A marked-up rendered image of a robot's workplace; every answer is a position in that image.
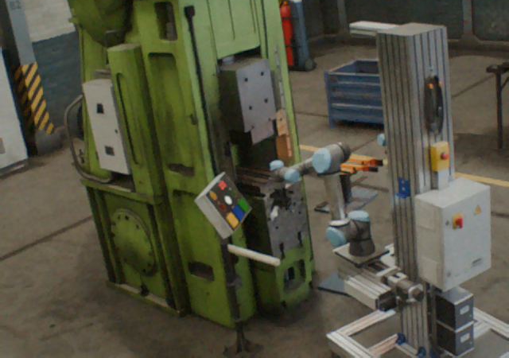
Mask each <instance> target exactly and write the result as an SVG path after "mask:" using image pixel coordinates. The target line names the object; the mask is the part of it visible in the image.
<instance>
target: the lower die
mask: <svg viewBox="0 0 509 358"><path fill-rule="evenodd" d="M235 169H243V171H248V172H253V173H261V174H265V175H271V176H272V174H271V173H269V172H264V171H259V169H250V168H245V167H242V166H236V165H235ZM235 175H236V176H237V177H238V176H240V179H239V177H238V178H236V180H238V187H239V188H242V185H241V178H242V177H244V178H245V181H244V178H243V179H242V184H243V188H244V189H247V187H246V179H247V178H250V180H252V179H254V180H252V182H251V181H250V180H249V179H247V186H248V189H249V190H252V188H253V190H254V192H257V193H264V194H265V193H268V192H270V190H271V189H273V188H274V187H273V180H272V179H270V177H262V176H257V175H253V174H249V173H240V172H235ZM254 182H255V183H254ZM251 183H252V188H251Z"/></svg>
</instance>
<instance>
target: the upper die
mask: <svg viewBox="0 0 509 358"><path fill-rule="evenodd" d="M229 134H230V139H231V141H233V142H242V143H249V144H255V143H256V142H260V141H262V140H263V139H264V138H267V137H270V136H271V135H273V134H274V132H273V125H272V121H269V122H268V123H264V124H262V125H261V126H257V127H255V128H252V130H250V131H248V132H246V133H245V132H239V131H233V130H229Z"/></svg>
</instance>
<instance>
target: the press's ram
mask: <svg viewBox="0 0 509 358"><path fill-rule="evenodd" d="M233 59H234V62H233V63H231V64H225V65H218V66H219V73H220V83H221V88H222V93H223V102H224V108H226V109H225V113H227V123H228V128H229V130H233V131H239V132H245V133H246V132H248V131H250V130H252V128H255V127H257V126H261V125H262V124H264V123H268V122H269V121H272V120H274V119H276V112H275V105H274V93H273V88H272V81H271V75H270V70H269V63H268V59H257V58H237V57H234V58H233Z"/></svg>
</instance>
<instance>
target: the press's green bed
mask: <svg viewBox="0 0 509 358"><path fill-rule="evenodd" d="M308 251H309V239H308V238H307V239H305V240H304V241H301V242H299V244H297V245H296V246H294V247H293V248H291V249H290V250H288V251H287V252H286V253H284V254H283V253H282V255H280V256H278V257H277V259H278V260H279V262H280V263H279V265H278V266H275V265H272V264H268V263H264V262H261V261H257V260H254V259H250V257H249V260H250V265H251V274H252V279H253V284H254V294H255V299H256V305H257V310H260V311H264V312H267V313H270V314H273V315H275V316H278V317H283V316H284V315H286V314H288V313H289V312H290V311H292V310H293V309H295V307H296V306H299V305H300V304H301V303H302V302H304V301H305V300H306V299H308V298H310V297H312V296H313V295H314V294H315V292H313V283H312V277H311V270H310V265H309V254H308Z"/></svg>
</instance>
